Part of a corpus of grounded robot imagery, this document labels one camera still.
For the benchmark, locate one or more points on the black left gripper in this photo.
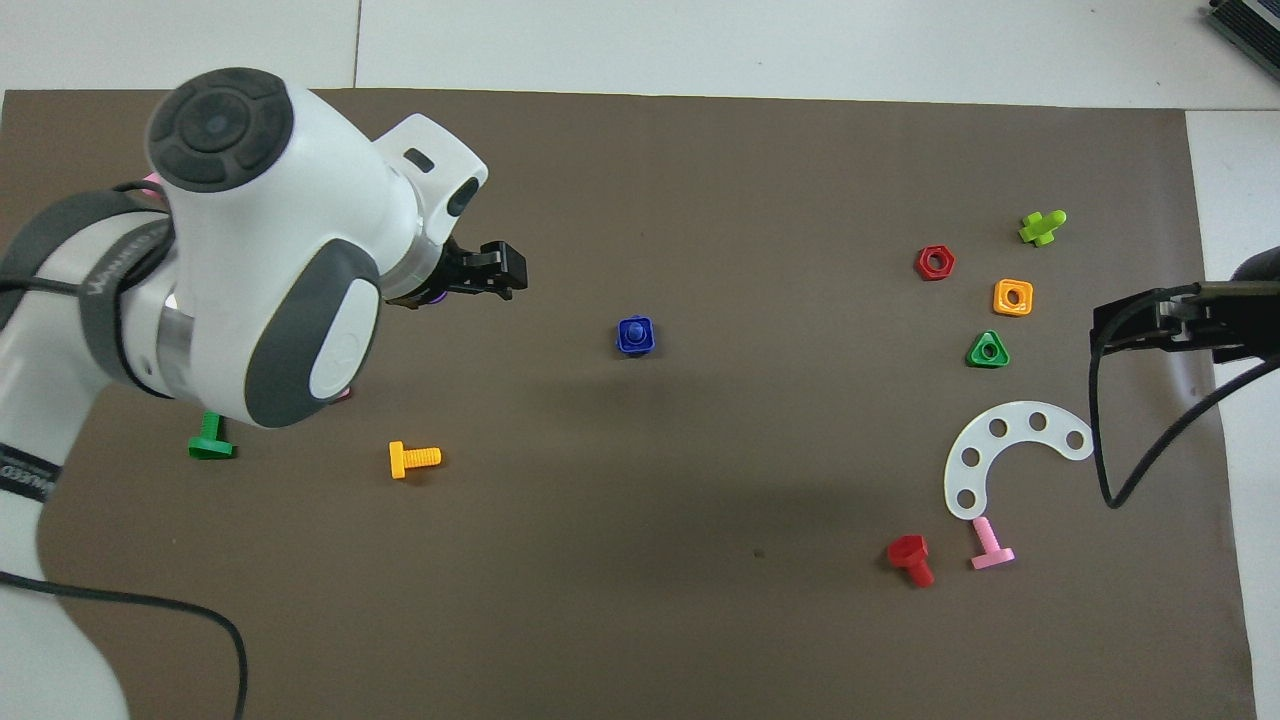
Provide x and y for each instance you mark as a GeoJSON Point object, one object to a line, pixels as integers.
{"type": "Point", "coordinates": [452, 272]}

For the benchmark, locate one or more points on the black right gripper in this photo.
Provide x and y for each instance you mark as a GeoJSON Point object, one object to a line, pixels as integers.
{"type": "Point", "coordinates": [1235, 320]}

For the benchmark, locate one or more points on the blue square toy nut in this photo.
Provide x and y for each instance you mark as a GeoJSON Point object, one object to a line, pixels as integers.
{"type": "Point", "coordinates": [622, 349]}

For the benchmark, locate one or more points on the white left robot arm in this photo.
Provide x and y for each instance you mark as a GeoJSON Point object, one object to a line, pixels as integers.
{"type": "Point", "coordinates": [250, 250]}

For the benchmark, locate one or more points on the lime green cross-head bolt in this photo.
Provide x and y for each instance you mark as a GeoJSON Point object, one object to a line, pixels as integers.
{"type": "Point", "coordinates": [1040, 230]}

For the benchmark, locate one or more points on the orange square toy nut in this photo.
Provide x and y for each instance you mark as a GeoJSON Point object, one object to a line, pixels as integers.
{"type": "Point", "coordinates": [999, 308]}

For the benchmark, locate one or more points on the green triangle toy nut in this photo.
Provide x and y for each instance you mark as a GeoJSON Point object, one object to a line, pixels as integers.
{"type": "Point", "coordinates": [975, 360]}

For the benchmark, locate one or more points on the orange-yellow toy bolt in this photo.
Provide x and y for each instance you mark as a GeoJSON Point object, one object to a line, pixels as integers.
{"type": "Point", "coordinates": [410, 459]}

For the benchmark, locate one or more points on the red hexagon toy nut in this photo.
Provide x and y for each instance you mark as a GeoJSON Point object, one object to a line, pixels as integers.
{"type": "Point", "coordinates": [922, 268]}

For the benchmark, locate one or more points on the white curved perforated plate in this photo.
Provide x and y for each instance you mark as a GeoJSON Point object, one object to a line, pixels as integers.
{"type": "Point", "coordinates": [965, 480]}

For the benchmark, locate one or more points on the brown table mat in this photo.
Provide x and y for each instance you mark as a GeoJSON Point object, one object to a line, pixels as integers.
{"type": "Point", "coordinates": [640, 500]}

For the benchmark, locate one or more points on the pink toy bolt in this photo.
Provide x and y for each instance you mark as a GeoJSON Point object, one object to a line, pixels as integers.
{"type": "Point", "coordinates": [992, 555]}
{"type": "Point", "coordinates": [151, 180]}

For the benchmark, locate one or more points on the red hexagon-head toy bolt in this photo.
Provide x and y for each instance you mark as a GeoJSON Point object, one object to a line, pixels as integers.
{"type": "Point", "coordinates": [908, 552]}

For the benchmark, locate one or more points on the dark ribbed electronic device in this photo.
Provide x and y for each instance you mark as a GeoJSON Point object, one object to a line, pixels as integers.
{"type": "Point", "coordinates": [1245, 20]}

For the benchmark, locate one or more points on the green toy bolt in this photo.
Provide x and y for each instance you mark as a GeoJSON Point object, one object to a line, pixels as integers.
{"type": "Point", "coordinates": [210, 440]}

